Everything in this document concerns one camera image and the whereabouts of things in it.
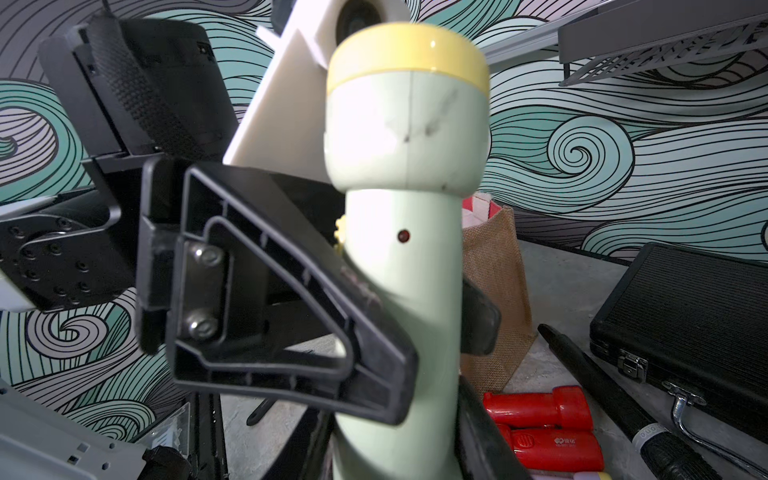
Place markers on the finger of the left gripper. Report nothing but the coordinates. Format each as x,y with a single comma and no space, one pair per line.
262,305

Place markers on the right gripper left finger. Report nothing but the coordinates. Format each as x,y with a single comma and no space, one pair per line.
307,454

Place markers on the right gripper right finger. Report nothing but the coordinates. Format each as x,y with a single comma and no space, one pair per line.
480,448

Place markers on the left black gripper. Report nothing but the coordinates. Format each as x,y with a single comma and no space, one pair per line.
139,93

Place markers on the red jute tote bag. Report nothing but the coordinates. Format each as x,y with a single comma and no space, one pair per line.
493,262

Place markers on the green flashlight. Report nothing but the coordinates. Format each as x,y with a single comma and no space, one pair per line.
406,141

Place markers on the red flashlight top lower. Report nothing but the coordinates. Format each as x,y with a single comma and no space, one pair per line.
555,450

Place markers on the red flashlight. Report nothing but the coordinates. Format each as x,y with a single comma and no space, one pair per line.
555,450
565,407

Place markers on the red flashlight top upper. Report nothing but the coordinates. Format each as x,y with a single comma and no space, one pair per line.
565,407

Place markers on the purple flashlight top left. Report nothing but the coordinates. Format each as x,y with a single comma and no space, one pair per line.
591,476

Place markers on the black microphone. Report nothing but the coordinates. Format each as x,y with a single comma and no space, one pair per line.
665,455

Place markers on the black hard case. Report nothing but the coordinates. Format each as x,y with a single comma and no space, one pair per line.
694,319

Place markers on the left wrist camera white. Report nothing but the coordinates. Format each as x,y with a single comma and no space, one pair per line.
282,129

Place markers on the black wall shelf tray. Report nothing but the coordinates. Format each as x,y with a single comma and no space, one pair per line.
625,37

